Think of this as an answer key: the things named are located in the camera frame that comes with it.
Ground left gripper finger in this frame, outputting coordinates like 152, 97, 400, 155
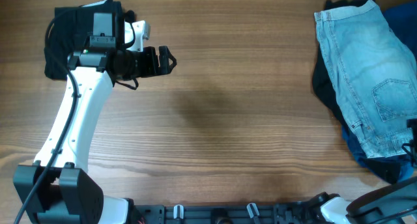
158, 46, 177, 62
159, 61, 177, 75

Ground light blue denim shorts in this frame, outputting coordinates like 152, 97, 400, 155
314, 0, 416, 158

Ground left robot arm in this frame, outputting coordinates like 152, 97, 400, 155
13, 12, 177, 223

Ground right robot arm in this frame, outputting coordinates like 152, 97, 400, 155
303, 119, 416, 223

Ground folded black shorts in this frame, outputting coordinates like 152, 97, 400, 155
44, 0, 136, 81

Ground dark blue garment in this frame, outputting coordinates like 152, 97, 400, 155
341, 1, 416, 184

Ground black garment under pile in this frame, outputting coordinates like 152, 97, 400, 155
311, 0, 401, 185

